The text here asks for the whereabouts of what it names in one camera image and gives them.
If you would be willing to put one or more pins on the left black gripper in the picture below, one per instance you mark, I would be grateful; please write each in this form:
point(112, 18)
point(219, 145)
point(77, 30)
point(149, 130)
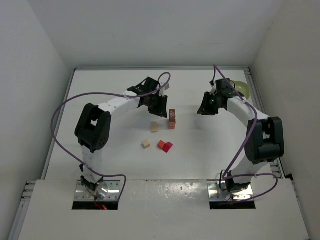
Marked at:
point(155, 103)

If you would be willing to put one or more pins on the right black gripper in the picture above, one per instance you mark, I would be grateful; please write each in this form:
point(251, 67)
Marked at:
point(209, 103)

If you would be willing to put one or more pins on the brown printed rectangular block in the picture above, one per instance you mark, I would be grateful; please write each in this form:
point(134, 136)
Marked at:
point(172, 115)

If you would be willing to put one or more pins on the natural wood long block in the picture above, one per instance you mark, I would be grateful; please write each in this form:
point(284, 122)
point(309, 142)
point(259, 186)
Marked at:
point(154, 127)

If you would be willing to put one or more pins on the orange cube block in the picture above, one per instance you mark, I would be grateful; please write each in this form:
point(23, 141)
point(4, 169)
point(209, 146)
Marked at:
point(172, 127)

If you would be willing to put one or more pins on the red-orange cube block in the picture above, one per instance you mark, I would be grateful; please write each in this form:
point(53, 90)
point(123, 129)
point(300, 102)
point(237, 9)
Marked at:
point(161, 144)

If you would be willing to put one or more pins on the natural wood cube block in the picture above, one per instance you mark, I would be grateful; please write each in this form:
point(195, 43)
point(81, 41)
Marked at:
point(146, 144)

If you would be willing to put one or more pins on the magenta roof block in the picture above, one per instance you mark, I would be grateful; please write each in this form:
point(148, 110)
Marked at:
point(167, 146)

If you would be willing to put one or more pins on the green plastic bowl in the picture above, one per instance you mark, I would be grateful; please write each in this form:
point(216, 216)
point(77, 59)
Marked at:
point(242, 87)

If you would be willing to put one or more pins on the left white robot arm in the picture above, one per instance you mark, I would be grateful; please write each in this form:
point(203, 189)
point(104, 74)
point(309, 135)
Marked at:
point(93, 128)

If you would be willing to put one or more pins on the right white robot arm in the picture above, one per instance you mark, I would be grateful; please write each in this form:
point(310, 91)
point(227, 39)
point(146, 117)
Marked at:
point(264, 141)

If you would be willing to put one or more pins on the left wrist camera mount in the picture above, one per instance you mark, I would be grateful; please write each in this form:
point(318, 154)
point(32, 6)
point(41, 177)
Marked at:
point(162, 91)

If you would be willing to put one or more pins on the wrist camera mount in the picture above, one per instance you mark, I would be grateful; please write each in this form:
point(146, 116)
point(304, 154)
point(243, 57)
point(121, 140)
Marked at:
point(213, 89)
point(162, 91)

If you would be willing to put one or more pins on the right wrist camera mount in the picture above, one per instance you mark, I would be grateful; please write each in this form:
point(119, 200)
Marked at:
point(213, 89)

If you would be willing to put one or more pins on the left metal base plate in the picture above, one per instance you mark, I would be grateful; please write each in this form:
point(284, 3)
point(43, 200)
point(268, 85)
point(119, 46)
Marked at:
point(110, 191)

